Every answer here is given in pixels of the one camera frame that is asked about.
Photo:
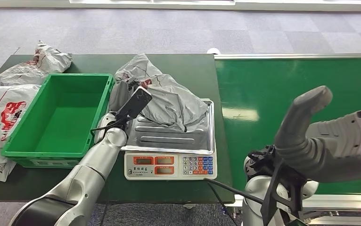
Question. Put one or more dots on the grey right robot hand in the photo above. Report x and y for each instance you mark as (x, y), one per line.
(330, 149)

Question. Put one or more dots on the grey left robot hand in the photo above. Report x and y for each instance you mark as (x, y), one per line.
(119, 93)

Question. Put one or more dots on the grey courier package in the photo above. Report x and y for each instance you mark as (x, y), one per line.
(174, 106)

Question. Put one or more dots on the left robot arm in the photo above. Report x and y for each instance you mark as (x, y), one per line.
(99, 159)

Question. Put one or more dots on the grey package with red print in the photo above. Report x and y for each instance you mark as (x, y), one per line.
(46, 64)

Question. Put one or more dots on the green plastic crate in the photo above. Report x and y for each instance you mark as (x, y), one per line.
(62, 121)

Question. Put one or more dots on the green conveyor belt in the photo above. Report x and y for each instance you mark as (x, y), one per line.
(261, 93)

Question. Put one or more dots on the electronic scale with steel pan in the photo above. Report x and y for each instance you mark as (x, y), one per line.
(168, 170)

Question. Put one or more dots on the white round cap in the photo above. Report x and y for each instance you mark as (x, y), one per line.
(213, 51)

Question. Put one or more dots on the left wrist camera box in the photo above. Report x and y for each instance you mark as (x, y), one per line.
(134, 103)

